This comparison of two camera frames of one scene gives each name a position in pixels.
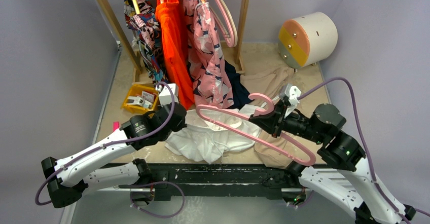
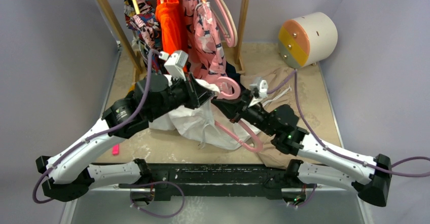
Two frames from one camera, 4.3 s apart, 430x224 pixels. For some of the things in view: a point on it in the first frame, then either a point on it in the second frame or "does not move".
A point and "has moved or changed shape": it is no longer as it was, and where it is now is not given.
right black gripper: x=277 y=118 → x=242 y=105
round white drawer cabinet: x=307 y=39 does not move
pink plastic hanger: x=200 y=108 has moved or changed shape
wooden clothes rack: x=130 y=47 does not move
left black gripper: x=181 y=125 → x=198 y=94
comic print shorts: x=140 y=11 does not move
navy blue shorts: x=241 y=96 does not move
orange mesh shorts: x=176 y=58 does not move
